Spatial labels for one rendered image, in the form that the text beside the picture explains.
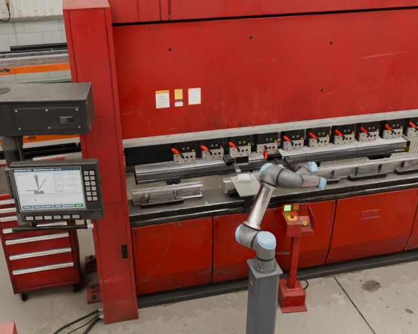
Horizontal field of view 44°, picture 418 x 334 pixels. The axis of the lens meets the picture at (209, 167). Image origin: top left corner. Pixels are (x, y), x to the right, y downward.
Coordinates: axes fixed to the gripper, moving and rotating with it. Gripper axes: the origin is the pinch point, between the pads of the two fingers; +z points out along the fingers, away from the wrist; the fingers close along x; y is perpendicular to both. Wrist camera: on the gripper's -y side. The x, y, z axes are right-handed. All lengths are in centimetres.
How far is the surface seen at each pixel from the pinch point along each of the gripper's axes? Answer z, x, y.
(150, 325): 72, -106, 75
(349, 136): -37, 45, -6
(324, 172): -14.4, 32.6, 15.5
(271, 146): -10.4, -7.5, -19.5
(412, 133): -58, 91, 11
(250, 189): -2.5, -33.1, 2.4
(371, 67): -67, 53, -48
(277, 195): -1.8, -9.9, 16.5
